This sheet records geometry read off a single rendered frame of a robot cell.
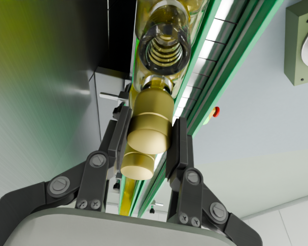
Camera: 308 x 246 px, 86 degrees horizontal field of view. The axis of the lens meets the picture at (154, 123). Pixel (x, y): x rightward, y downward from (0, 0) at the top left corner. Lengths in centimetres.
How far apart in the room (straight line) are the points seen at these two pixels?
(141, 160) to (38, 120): 13
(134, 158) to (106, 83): 33
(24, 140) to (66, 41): 13
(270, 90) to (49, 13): 85
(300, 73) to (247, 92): 21
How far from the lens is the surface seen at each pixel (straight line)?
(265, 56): 81
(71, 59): 27
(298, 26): 69
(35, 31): 21
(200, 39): 29
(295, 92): 98
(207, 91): 41
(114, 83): 46
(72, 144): 42
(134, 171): 17
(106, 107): 53
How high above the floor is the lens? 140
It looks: 41 degrees down
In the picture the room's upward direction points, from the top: 172 degrees counter-clockwise
